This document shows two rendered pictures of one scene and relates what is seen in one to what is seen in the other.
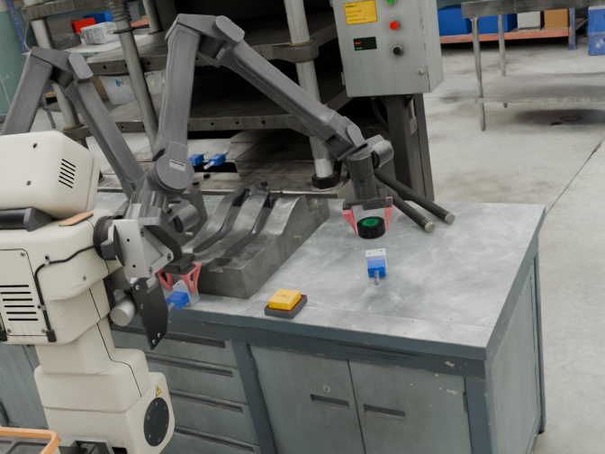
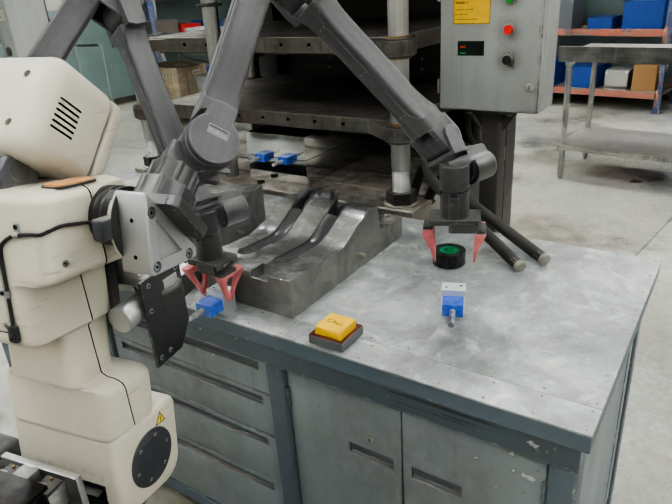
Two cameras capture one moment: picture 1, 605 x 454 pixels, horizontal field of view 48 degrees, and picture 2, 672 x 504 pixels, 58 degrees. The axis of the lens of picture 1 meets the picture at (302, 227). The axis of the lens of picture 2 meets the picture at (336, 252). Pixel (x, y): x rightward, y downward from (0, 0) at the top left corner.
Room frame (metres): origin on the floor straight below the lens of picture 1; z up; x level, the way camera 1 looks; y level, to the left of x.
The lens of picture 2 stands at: (0.40, 0.01, 1.46)
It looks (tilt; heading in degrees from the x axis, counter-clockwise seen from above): 24 degrees down; 3
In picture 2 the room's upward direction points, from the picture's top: 4 degrees counter-clockwise
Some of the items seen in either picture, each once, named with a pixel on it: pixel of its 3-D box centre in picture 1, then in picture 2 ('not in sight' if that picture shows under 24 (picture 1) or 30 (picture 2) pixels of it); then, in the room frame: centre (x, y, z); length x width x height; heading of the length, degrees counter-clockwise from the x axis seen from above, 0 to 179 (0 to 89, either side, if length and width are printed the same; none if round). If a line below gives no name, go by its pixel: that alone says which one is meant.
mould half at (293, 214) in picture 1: (250, 230); (309, 238); (1.81, 0.15, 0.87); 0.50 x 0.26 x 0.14; 148
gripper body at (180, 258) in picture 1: (170, 251); (208, 247); (1.57, 0.34, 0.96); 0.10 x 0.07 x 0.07; 58
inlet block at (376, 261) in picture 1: (376, 270); (452, 308); (1.50, -0.16, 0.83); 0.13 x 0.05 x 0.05; 169
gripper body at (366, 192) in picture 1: (364, 188); (454, 206); (1.53, -0.17, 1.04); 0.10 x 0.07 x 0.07; 79
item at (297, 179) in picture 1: (245, 156); (318, 162); (2.87, 0.19, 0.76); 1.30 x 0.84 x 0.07; 58
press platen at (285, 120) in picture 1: (239, 113); (318, 115); (2.87, 0.17, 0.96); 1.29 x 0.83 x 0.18; 58
